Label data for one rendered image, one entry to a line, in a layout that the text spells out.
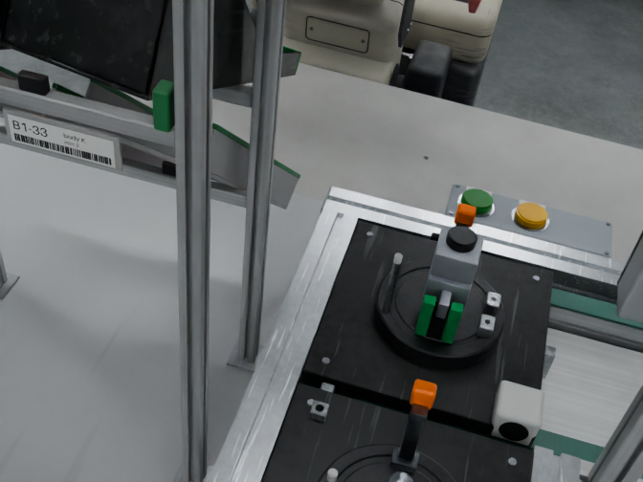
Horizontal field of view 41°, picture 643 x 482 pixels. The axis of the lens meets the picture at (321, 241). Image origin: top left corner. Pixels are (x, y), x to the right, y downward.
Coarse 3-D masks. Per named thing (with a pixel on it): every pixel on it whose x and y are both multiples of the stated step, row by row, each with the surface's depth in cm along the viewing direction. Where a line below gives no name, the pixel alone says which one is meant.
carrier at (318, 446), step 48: (288, 432) 81; (336, 432) 82; (384, 432) 82; (432, 432) 83; (288, 480) 78; (336, 480) 68; (384, 480) 76; (432, 480) 77; (480, 480) 80; (528, 480) 80
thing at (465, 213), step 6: (462, 204) 92; (456, 210) 91; (462, 210) 91; (468, 210) 91; (474, 210) 91; (456, 216) 91; (462, 216) 91; (468, 216) 91; (474, 216) 91; (456, 222) 91; (462, 222) 91; (468, 222) 91
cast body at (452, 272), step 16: (448, 240) 85; (464, 240) 85; (480, 240) 86; (448, 256) 84; (464, 256) 84; (432, 272) 86; (448, 272) 85; (464, 272) 85; (432, 288) 87; (448, 288) 86; (464, 288) 86; (448, 304) 85; (464, 304) 87
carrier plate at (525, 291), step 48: (384, 240) 102; (432, 240) 103; (336, 288) 95; (528, 288) 98; (336, 336) 90; (528, 336) 93; (336, 384) 87; (384, 384) 86; (480, 384) 88; (528, 384) 88; (480, 432) 86
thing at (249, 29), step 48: (48, 0) 61; (96, 0) 60; (144, 0) 59; (240, 0) 68; (48, 48) 62; (96, 48) 61; (144, 48) 60; (240, 48) 72; (288, 48) 85; (144, 96) 61
